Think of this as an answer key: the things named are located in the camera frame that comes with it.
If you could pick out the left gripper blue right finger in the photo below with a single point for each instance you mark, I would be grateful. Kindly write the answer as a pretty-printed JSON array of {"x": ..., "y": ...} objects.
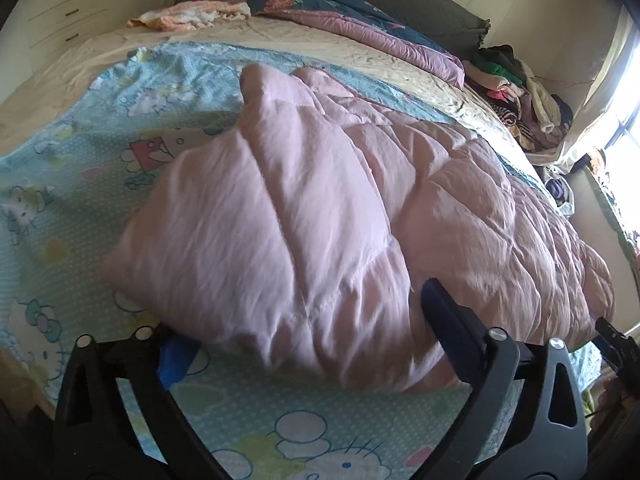
[{"x": 457, "y": 329}]

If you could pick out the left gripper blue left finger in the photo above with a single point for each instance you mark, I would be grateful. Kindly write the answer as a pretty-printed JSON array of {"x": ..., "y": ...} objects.
[{"x": 176, "y": 358}]

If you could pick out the pink quilted jacket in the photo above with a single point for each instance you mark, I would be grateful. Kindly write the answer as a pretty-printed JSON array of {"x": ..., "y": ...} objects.
[{"x": 305, "y": 232}]

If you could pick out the floral bag of clothes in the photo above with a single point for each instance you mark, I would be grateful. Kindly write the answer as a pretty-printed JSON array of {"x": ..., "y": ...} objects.
[{"x": 562, "y": 194}]

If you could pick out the pile of assorted clothes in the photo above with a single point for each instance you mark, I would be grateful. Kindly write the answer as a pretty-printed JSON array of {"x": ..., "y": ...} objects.
[{"x": 537, "y": 119}]

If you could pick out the person's right hand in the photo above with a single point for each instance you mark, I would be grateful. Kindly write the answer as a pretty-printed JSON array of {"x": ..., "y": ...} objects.
[{"x": 613, "y": 394}]

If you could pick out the green window sill cushion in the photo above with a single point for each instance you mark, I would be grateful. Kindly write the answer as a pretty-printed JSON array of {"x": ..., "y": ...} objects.
[{"x": 624, "y": 225}]

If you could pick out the blue cartoon cat sheet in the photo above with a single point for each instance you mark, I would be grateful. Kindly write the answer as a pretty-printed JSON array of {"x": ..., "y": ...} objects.
[{"x": 66, "y": 196}]

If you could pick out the beige bed sheet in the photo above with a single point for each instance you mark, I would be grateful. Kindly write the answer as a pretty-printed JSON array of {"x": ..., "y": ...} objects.
[{"x": 52, "y": 91}]

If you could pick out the beige curtain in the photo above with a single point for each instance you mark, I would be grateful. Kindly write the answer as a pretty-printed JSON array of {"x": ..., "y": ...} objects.
[{"x": 599, "y": 99}]

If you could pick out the orange white small garment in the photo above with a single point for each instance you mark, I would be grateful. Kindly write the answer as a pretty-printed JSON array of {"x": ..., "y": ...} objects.
[{"x": 191, "y": 15}]

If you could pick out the dark grey headboard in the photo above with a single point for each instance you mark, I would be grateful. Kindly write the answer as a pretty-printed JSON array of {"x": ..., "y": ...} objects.
[{"x": 450, "y": 25}]

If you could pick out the dark floral pink quilt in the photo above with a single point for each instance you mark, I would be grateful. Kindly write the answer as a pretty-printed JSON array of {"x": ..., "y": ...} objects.
[{"x": 364, "y": 22}]

